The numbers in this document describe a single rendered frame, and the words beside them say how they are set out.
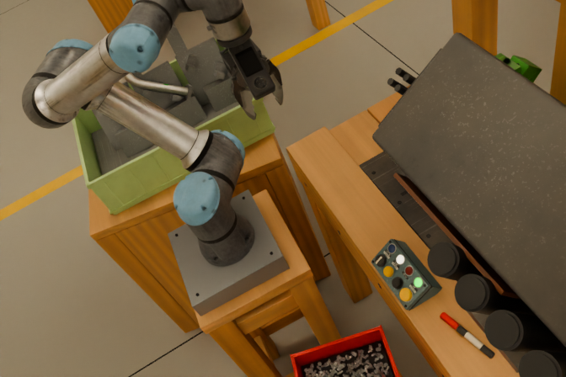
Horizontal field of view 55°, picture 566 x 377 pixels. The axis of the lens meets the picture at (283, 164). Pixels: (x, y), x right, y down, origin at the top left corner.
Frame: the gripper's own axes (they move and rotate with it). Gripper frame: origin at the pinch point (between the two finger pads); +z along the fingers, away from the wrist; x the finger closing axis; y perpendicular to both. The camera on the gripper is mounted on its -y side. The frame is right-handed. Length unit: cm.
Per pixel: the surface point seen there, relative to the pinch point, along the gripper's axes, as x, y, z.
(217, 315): 34, -10, 44
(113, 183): 47, 48, 37
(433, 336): -7, -45, 39
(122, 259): 60, 45, 68
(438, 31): -134, 136, 129
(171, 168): 29, 47, 43
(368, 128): -29, 18, 41
